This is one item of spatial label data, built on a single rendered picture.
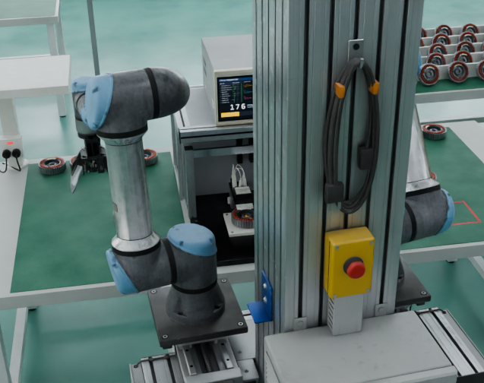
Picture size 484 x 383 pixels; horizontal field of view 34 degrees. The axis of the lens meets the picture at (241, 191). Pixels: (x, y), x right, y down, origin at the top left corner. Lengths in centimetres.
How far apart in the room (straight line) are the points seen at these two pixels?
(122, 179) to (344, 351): 62
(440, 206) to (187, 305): 70
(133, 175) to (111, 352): 186
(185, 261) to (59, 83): 135
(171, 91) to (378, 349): 70
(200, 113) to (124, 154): 120
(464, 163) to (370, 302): 183
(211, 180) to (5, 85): 85
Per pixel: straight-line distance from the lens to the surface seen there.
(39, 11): 571
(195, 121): 290
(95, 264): 280
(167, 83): 177
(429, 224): 212
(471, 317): 383
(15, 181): 341
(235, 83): 281
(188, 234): 194
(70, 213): 312
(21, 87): 310
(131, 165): 180
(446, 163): 347
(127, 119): 175
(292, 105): 143
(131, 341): 363
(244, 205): 291
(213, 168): 307
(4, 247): 298
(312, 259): 160
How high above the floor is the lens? 230
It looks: 29 degrees down
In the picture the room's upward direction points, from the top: 1 degrees counter-clockwise
